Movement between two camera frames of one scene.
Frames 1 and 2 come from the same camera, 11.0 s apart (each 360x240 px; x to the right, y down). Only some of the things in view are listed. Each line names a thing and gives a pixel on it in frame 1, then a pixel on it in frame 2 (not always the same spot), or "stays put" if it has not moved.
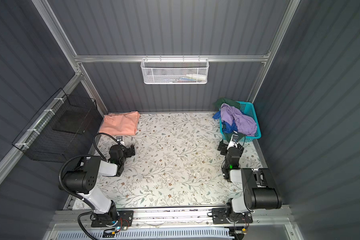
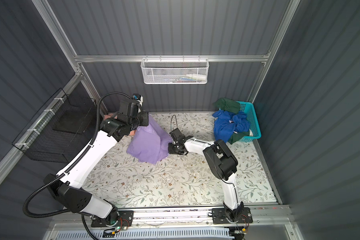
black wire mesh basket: [65, 130] stays put
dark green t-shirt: [232, 103] stays put
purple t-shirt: [246, 125] -> [149, 143]
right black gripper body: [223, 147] -> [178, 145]
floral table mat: [180, 159] stays put
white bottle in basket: [200, 77] stays put
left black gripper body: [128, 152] -> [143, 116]
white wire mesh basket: [175, 70] stays put
